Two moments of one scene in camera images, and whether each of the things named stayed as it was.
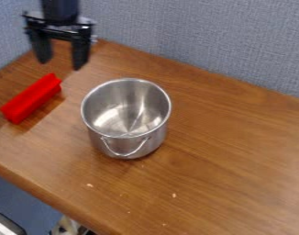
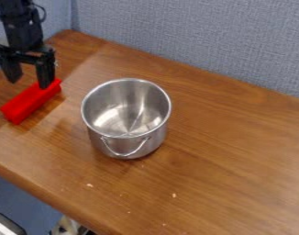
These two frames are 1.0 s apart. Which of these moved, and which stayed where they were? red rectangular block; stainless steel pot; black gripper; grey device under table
Moved: black gripper
Stayed: red rectangular block; grey device under table; stainless steel pot
